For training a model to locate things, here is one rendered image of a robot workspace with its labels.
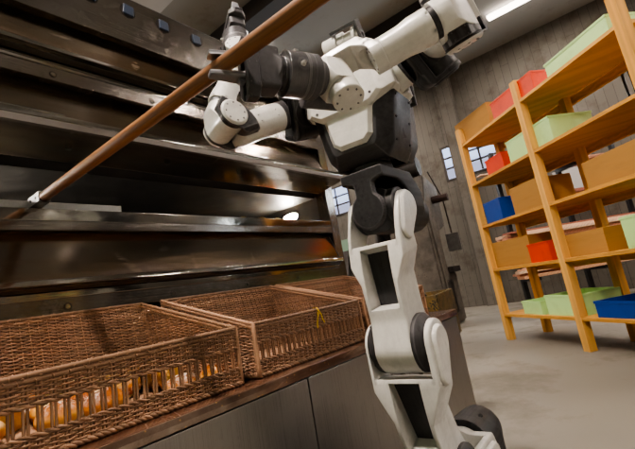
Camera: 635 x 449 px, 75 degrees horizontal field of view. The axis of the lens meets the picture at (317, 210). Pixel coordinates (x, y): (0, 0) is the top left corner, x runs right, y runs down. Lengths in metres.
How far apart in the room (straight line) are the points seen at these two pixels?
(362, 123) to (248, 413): 0.79
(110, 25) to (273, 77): 1.25
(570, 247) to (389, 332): 2.89
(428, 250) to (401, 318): 4.89
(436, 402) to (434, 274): 4.89
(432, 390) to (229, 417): 0.48
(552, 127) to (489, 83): 5.38
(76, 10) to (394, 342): 1.60
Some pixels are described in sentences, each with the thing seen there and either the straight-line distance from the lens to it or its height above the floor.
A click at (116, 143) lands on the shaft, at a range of 1.06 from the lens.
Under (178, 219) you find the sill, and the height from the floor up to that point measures 1.16.
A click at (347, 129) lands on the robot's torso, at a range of 1.13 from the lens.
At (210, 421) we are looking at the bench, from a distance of 1.08.
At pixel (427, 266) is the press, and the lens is 5.95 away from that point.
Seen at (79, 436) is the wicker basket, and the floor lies 0.60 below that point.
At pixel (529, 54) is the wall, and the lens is 9.10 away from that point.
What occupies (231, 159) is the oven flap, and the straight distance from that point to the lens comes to 1.80.
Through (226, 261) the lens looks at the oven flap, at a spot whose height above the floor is 0.98.
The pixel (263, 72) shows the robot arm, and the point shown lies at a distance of 0.79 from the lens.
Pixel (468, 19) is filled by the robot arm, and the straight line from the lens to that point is 0.91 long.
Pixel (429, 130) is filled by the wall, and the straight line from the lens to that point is 9.35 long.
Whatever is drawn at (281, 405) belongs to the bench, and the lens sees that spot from 1.23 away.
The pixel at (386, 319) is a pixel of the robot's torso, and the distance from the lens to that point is 1.08.
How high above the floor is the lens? 0.78
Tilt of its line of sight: 11 degrees up
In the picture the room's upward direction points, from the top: 10 degrees counter-clockwise
